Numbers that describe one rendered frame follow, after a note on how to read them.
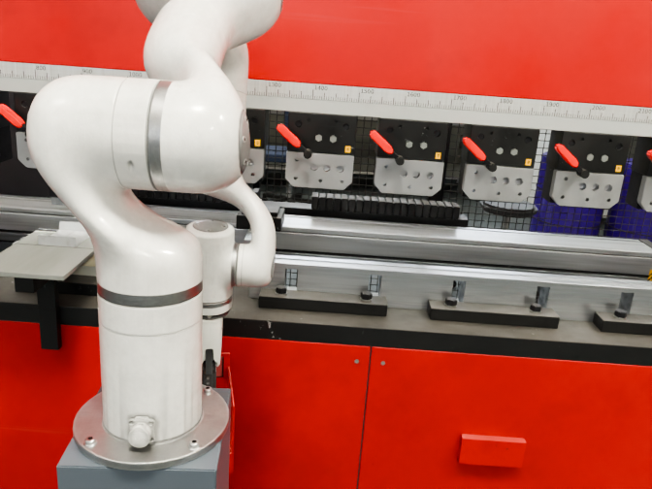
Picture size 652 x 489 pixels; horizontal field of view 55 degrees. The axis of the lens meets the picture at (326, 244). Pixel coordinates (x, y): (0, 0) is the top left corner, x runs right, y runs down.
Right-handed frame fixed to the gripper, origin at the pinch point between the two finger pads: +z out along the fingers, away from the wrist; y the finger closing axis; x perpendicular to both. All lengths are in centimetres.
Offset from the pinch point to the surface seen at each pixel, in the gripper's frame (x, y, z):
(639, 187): 96, -15, -35
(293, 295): 20.5, -25.9, -3.9
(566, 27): 73, -22, -68
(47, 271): -31.2, -18.8, -14.1
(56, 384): -33.4, -27.7, 19.4
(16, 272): -36.7, -18.5, -14.1
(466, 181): 57, -22, -34
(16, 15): -39, -47, -60
